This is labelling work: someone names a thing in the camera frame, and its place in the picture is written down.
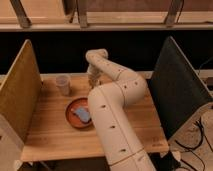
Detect clear plastic cup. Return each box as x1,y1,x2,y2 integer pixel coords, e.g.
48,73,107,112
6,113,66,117
55,75,71,96

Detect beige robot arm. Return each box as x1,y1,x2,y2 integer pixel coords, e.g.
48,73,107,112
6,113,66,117
86,49,156,171

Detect left wooden side panel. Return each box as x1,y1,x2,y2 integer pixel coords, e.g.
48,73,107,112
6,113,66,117
0,39,44,171

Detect orange round plate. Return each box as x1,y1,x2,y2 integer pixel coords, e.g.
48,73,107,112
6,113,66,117
65,98,92,129

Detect black cables on floor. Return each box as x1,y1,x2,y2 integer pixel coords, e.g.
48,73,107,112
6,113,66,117
159,118,213,171

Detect right dark side panel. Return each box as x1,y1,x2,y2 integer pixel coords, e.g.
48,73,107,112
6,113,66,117
150,36,213,141

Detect wooden back shelf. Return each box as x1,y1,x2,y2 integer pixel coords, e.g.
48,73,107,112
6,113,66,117
0,0,213,32

